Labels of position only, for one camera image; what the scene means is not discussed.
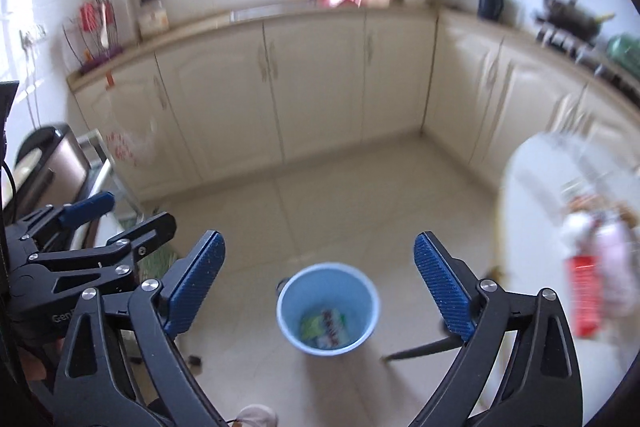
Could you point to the black kettle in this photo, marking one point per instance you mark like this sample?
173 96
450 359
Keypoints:
490 3

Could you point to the clear storage jar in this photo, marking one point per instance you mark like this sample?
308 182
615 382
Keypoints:
152 21

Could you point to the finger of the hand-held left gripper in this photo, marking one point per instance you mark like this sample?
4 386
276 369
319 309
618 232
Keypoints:
150 229
85 208

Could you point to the silver toaster oven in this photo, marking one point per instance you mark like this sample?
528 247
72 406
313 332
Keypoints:
55 167

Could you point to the clear printed plastic bag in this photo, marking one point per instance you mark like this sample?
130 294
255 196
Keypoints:
130 147

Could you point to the white round table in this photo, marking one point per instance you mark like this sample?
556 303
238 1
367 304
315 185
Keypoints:
535 187

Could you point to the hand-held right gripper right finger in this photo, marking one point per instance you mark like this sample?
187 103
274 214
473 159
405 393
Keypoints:
442 287

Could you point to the wall power outlet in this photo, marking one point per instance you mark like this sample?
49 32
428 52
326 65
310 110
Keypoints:
34 33

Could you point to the green wrapper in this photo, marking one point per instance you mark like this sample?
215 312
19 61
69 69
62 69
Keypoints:
312 328

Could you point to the metal shelf rack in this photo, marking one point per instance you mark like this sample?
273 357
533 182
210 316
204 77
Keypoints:
102 167

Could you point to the green pot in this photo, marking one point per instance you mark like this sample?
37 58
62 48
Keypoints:
625 54

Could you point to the black wok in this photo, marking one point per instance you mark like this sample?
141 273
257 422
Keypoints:
572 14

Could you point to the red snack packet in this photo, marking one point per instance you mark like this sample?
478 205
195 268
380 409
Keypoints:
582 297

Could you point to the gas stove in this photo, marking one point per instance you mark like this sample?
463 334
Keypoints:
565 42

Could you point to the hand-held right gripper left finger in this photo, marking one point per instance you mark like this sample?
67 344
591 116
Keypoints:
200 282

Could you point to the cream kitchen cabinets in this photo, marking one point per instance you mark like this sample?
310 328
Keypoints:
320 82

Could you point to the person's slipper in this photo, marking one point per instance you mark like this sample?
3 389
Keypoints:
257 416

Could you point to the white red wrapper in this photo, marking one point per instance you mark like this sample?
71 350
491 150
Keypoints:
334 329

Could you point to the blue plastic bucket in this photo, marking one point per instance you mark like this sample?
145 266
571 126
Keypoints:
300 299

